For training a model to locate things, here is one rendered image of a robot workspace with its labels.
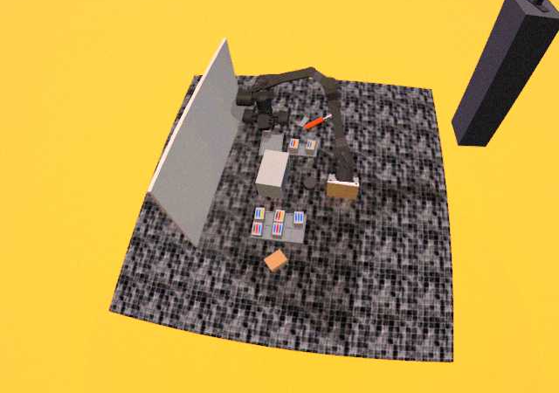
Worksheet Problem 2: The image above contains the orange screwdriver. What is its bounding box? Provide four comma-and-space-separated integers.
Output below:
305, 114, 332, 129

